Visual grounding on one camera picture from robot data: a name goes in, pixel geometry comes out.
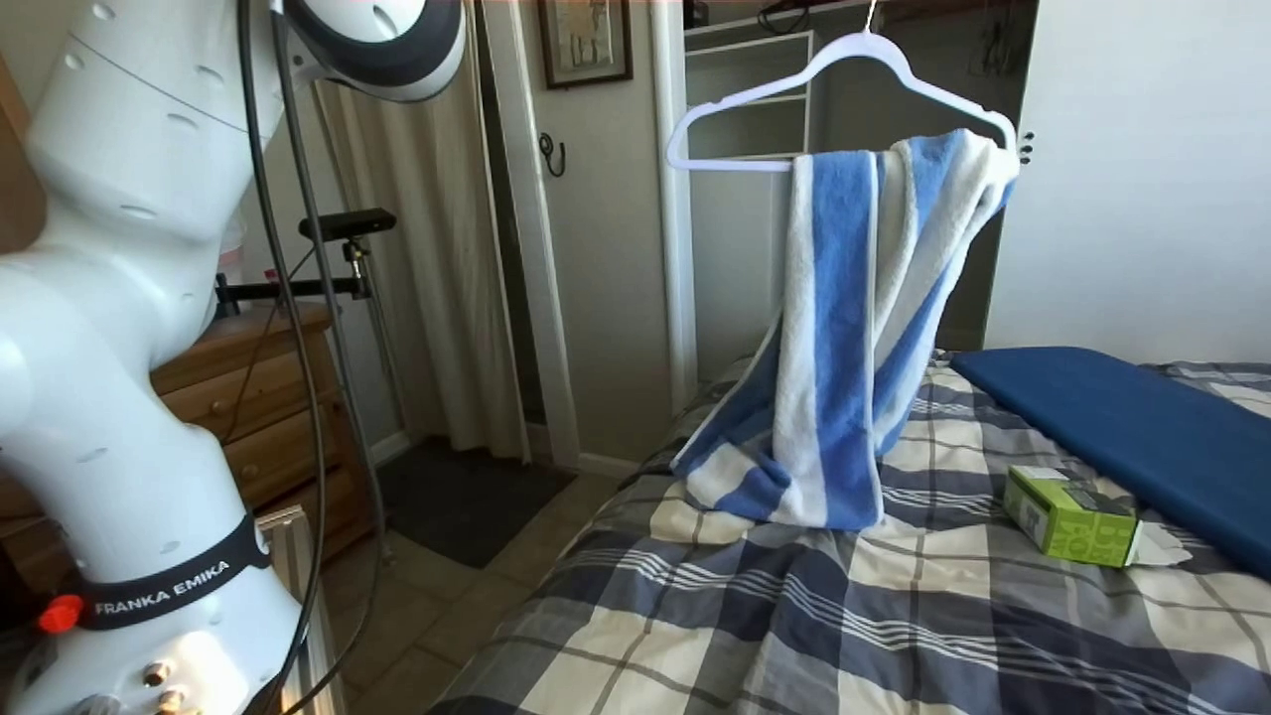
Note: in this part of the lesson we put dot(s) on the blue white striped towel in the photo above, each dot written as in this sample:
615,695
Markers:
840,332

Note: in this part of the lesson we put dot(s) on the white plastic clothes hanger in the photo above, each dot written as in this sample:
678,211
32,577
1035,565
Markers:
861,47

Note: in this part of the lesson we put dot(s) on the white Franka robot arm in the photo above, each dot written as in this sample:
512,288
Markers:
122,332

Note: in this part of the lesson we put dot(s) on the plaid bed comforter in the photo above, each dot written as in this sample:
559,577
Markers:
821,622

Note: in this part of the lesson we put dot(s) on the white closet shelf unit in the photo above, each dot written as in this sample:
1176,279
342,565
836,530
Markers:
747,223

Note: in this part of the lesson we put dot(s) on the dark floor mat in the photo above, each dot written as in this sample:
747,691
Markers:
464,501

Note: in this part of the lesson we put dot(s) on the beige curtain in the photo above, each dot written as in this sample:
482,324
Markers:
423,263

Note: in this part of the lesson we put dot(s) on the wooden dresser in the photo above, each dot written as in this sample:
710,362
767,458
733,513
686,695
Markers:
263,401

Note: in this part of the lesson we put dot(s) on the white framed rack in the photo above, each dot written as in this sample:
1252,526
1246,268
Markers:
320,599

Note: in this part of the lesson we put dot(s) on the green cardboard box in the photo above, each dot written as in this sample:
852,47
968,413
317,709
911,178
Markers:
1066,521

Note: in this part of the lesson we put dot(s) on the blue padded board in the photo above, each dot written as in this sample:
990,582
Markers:
1155,424

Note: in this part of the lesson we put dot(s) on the white sliding closet door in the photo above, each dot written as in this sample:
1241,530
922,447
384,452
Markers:
1136,174

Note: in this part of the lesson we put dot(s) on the white door frame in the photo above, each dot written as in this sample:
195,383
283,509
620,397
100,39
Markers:
538,263

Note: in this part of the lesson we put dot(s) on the black wall hook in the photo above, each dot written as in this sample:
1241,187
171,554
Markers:
554,156

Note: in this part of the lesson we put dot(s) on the black stereo camera bar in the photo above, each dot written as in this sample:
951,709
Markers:
349,223

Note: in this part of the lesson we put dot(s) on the framed wall picture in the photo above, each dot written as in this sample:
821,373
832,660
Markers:
586,40

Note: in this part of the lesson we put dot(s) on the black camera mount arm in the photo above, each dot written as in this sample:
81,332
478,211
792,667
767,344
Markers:
283,288

